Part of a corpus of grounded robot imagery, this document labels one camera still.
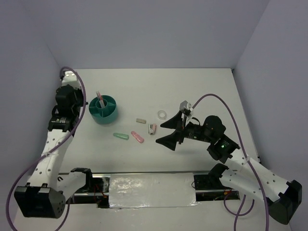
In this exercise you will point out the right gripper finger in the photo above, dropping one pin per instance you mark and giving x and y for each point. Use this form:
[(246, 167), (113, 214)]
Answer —
[(176, 122), (169, 141)]

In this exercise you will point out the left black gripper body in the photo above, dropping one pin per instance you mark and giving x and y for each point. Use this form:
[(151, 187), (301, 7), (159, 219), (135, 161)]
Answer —
[(79, 94)]

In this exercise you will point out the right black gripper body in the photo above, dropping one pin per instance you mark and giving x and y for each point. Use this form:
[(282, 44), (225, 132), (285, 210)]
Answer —
[(193, 131)]

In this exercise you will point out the pink pen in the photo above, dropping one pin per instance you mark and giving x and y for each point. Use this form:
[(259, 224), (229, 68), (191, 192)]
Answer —
[(101, 102)]

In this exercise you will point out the pink highlighter cap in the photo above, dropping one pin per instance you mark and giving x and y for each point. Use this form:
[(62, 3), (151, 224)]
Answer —
[(139, 138)]

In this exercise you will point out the grey eraser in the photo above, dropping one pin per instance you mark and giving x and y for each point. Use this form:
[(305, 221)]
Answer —
[(139, 120)]

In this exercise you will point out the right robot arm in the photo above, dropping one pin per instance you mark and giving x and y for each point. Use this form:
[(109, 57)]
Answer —
[(235, 169)]

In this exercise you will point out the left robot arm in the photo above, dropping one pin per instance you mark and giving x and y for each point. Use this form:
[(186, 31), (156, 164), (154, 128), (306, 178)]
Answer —
[(44, 196)]

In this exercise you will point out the clear tape roll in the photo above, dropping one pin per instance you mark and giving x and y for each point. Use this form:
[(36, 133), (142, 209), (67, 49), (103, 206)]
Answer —
[(162, 114)]

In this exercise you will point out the pink white mini stapler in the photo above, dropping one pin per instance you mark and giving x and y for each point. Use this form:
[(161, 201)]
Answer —
[(151, 129)]

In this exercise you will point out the teal round divided container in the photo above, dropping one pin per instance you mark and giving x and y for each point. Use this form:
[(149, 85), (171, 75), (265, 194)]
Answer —
[(105, 115)]

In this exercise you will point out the green highlighter cap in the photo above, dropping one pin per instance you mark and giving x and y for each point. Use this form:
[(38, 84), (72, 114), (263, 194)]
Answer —
[(121, 136)]

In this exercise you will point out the silver foil base cover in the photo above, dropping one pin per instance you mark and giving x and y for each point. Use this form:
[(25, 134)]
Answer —
[(151, 190)]

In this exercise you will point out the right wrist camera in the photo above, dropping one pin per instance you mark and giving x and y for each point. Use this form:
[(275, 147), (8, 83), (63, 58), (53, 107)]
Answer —
[(186, 109)]

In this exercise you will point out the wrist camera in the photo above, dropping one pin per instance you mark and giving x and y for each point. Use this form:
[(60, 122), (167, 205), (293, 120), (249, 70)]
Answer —
[(186, 109), (70, 79)]

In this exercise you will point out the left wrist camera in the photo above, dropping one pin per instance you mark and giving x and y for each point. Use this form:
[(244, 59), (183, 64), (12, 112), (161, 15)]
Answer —
[(70, 79)]

